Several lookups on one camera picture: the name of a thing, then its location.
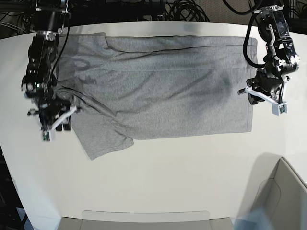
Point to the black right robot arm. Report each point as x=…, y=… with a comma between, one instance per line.
x=49, y=19

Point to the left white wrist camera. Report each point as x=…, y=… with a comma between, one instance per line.
x=279, y=108

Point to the grey T-shirt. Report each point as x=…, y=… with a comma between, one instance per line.
x=132, y=88

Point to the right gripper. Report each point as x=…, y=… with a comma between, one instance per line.
x=54, y=114

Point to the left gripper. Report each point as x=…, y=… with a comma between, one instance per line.
x=265, y=88

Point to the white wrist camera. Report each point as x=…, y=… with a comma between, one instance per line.
x=48, y=135
x=279, y=108

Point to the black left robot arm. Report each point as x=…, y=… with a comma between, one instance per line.
x=281, y=59

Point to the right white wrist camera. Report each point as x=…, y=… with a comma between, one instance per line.
x=48, y=135

